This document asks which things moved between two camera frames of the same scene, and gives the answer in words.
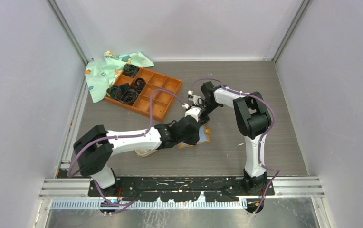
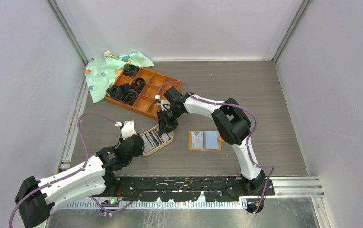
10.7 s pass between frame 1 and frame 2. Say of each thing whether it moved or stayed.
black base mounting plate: stayed
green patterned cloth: stayed
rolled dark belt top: stayed
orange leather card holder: moved
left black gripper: moved
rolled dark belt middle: stayed
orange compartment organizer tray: stayed
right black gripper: moved
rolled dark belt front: stayed
